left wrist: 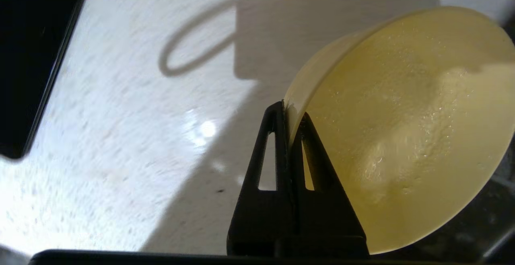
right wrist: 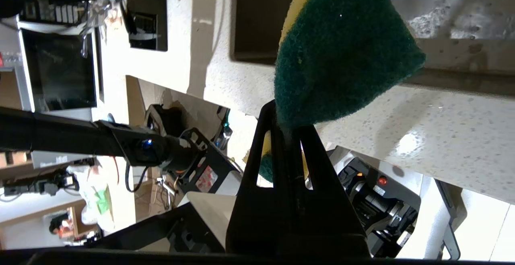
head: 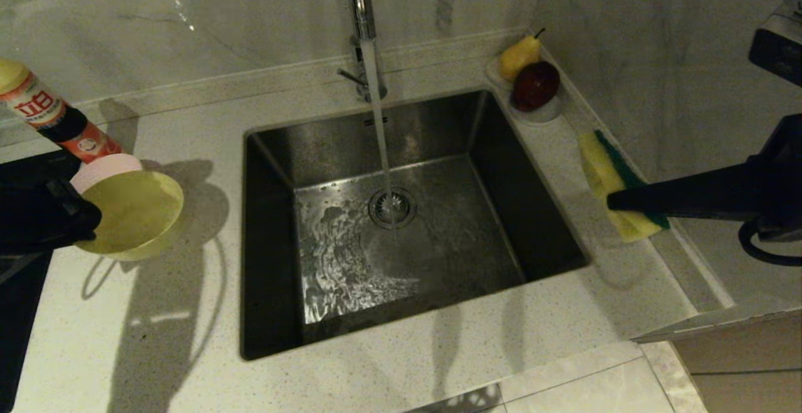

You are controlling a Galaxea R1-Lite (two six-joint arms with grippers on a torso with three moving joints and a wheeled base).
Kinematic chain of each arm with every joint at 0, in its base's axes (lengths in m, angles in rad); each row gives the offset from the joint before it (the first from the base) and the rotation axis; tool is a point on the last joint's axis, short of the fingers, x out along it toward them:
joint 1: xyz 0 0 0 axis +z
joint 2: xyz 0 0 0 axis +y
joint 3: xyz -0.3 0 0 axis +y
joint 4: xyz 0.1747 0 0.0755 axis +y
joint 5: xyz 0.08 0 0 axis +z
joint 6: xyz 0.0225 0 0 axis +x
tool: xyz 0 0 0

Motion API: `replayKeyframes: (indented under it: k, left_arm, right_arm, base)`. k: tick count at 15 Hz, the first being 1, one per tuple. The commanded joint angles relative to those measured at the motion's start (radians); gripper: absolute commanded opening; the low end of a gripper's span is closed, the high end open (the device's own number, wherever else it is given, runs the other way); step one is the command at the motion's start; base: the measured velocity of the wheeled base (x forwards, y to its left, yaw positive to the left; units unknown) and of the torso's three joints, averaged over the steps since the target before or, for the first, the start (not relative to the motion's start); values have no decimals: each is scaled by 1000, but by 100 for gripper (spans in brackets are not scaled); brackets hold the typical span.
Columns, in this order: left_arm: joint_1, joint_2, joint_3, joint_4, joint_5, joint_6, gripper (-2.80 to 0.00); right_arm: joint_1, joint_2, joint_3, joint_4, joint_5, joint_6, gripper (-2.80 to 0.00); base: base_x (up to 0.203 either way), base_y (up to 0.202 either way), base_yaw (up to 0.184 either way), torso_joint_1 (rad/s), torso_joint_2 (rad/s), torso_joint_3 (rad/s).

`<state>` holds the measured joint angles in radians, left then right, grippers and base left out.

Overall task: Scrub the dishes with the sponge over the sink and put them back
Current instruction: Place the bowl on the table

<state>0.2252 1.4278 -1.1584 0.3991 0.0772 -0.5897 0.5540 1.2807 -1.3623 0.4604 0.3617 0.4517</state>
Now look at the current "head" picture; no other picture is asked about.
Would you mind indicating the dish soap bottle orange label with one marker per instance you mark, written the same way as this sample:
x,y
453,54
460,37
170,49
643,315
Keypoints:
x,y
62,125

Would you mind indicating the black glass cooktop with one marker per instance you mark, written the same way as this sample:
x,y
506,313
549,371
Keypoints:
x,y
19,325

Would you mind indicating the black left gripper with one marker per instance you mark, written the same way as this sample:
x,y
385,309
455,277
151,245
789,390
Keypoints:
x,y
37,212

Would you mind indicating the small white dish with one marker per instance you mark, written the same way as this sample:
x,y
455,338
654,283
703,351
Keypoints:
x,y
539,117

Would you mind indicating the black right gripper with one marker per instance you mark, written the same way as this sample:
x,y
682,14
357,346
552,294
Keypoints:
x,y
783,175

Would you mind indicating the running water stream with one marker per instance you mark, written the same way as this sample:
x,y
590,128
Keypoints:
x,y
379,125

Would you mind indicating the yellow plastic bowl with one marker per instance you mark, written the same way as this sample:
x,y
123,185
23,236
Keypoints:
x,y
138,219

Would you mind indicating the dark red apple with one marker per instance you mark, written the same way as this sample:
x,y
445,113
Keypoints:
x,y
534,86

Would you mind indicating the green and yellow sponge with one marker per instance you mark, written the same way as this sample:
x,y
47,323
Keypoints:
x,y
598,168

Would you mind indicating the yellow pear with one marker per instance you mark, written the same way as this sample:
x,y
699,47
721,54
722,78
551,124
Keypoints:
x,y
518,57

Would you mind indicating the pink plastic bowl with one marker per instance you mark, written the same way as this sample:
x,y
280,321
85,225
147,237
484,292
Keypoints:
x,y
103,168

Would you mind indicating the wood tone cabinet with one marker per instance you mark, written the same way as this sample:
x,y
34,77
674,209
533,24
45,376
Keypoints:
x,y
752,375

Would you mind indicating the round metal drain strainer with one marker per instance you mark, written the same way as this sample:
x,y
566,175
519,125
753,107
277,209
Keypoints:
x,y
401,209

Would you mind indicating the stainless steel sink basin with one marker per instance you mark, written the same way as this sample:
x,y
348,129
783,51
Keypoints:
x,y
501,225

